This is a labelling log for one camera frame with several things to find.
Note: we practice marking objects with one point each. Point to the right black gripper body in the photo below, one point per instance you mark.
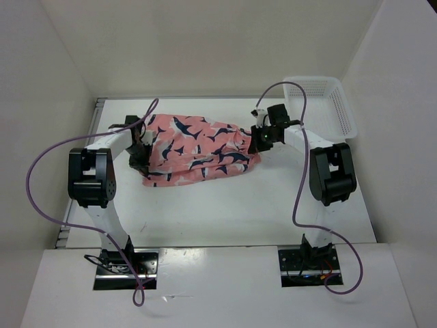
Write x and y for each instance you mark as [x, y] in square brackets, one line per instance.
[263, 137]

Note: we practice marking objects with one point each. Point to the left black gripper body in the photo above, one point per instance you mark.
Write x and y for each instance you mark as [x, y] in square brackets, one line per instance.
[138, 155]

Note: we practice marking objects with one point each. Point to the pink shark print shorts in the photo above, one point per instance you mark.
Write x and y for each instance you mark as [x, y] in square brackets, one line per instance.
[191, 149]

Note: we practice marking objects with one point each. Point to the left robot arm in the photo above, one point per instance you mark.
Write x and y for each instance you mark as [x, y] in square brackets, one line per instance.
[92, 182]

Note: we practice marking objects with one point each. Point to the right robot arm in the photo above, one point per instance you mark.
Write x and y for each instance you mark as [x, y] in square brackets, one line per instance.
[328, 172]

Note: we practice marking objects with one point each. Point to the white plastic basket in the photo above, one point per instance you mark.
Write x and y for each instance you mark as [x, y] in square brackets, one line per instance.
[328, 113]

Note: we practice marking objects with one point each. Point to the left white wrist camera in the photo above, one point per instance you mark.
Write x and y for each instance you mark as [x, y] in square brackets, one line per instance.
[147, 136]

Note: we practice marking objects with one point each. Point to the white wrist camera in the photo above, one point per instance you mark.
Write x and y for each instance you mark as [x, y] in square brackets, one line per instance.
[261, 116]
[147, 136]

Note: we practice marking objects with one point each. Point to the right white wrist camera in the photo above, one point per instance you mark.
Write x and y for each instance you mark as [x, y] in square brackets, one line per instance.
[261, 116]

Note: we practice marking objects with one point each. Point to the aluminium table edge rail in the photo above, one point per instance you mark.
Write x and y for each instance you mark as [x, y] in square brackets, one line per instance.
[79, 159]

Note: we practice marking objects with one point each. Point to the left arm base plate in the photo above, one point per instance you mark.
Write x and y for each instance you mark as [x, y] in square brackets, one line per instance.
[115, 274]

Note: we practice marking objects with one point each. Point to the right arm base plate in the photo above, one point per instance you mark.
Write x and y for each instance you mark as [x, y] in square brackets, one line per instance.
[297, 272]

